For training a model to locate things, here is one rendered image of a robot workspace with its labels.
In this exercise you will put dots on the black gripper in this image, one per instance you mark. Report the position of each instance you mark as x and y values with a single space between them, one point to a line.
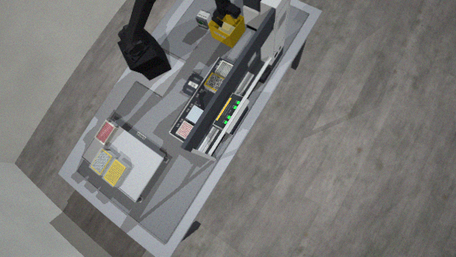
216 14

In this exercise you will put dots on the white well plate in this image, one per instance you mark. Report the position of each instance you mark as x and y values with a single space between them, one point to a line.
194 114

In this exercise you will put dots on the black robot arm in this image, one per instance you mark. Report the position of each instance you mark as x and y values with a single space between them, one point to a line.
131 34

